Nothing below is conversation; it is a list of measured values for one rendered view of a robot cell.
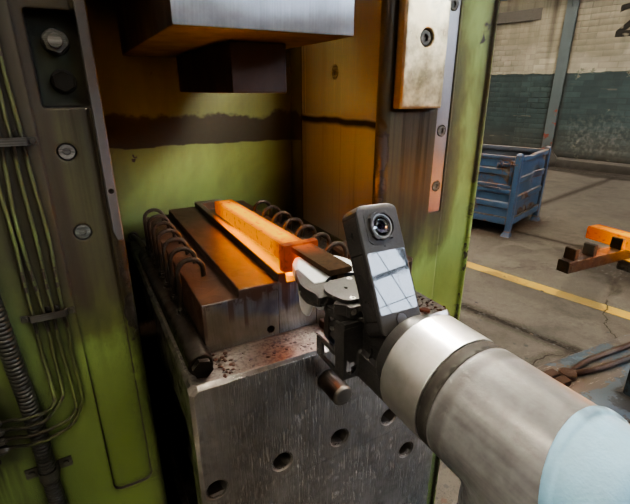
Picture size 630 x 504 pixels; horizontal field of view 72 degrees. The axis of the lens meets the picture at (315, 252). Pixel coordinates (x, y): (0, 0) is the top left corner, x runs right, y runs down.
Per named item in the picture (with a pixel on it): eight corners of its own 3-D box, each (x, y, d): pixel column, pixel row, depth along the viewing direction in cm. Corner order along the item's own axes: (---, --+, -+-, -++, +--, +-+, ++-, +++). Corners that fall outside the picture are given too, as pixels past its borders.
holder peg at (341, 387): (353, 402, 53) (353, 384, 52) (334, 410, 51) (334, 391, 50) (335, 383, 56) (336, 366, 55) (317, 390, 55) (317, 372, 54)
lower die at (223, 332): (346, 315, 61) (347, 259, 58) (206, 353, 52) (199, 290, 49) (244, 233, 96) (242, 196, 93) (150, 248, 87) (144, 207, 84)
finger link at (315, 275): (276, 300, 52) (316, 335, 45) (274, 255, 50) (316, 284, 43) (298, 294, 54) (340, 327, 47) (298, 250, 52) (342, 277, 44)
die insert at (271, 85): (287, 93, 57) (286, 43, 55) (232, 93, 54) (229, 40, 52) (220, 92, 82) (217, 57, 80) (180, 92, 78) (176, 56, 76)
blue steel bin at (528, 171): (540, 219, 429) (554, 145, 404) (508, 238, 375) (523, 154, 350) (432, 200, 507) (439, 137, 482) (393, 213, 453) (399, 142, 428)
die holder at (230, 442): (425, 528, 78) (452, 309, 63) (221, 649, 61) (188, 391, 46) (291, 365, 124) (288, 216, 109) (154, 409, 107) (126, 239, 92)
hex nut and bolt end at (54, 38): (79, 93, 50) (67, 26, 47) (51, 94, 48) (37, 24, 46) (78, 93, 52) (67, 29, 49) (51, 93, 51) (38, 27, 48)
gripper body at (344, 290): (310, 350, 46) (378, 424, 36) (310, 276, 42) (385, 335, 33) (370, 332, 49) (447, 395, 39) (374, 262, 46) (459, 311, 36)
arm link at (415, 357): (420, 360, 28) (519, 324, 32) (376, 325, 32) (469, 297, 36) (409, 463, 31) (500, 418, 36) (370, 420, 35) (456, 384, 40)
